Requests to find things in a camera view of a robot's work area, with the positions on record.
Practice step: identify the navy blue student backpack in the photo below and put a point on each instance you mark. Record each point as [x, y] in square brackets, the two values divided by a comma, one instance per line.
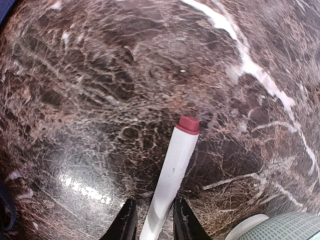
[8, 212]

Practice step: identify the white marker red cap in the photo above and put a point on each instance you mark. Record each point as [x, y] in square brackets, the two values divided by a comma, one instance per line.
[180, 149]

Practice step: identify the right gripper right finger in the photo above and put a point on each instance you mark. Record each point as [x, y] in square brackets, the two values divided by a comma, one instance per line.
[185, 224]

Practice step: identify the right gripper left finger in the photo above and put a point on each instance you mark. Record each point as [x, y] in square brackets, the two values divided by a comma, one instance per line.
[124, 226]

